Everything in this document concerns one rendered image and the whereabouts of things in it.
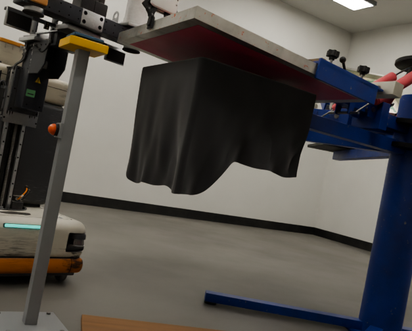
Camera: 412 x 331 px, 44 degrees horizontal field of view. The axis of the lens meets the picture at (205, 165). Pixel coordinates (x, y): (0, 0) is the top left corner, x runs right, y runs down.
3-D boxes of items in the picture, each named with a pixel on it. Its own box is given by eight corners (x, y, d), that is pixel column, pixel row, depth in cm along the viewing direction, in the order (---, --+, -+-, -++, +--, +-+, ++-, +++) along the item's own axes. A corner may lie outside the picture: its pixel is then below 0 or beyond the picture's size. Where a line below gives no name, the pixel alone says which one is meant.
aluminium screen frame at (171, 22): (194, 18, 143) (197, 4, 143) (116, 41, 193) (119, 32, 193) (373, 102, 185) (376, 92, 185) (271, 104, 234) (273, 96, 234)
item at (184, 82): (175, 195, 153) (202, 56, 153) (119, 178, 191) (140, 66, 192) (184, 197, 155) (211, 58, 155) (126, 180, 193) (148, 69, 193)
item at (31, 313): (0, 337, 153) (61, 25, 154) (-12, 313, 171) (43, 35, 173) (71, 337, 164) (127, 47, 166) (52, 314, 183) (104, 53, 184)
